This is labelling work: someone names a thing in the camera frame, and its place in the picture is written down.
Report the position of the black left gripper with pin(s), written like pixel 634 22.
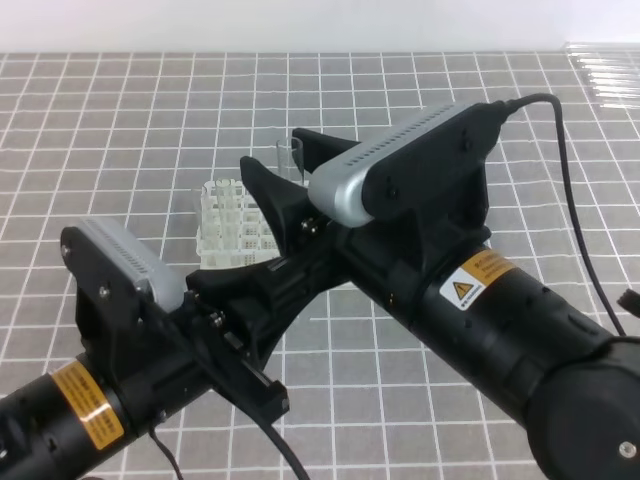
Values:
pixel 164 361

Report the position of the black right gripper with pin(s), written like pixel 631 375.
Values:
pixel 410 267

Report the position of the clear glass test tube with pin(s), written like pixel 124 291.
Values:
pixel 290 160

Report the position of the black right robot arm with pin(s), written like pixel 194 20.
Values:
pixel 572 385

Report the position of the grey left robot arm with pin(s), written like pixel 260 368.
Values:
pixel 64 424

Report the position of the white test tube rack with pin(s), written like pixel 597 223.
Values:
pixel 254 240

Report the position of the clear test tube in rack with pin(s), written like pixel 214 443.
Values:
pixel 225 192

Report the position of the clear test tubes pile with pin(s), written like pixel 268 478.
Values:
pixel 610 71

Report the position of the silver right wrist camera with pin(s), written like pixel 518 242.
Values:
pixel 408 165

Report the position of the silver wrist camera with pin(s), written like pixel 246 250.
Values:
pixel 118 279
pixel 408 165

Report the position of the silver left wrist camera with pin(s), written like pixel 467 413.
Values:
pixel 118 279

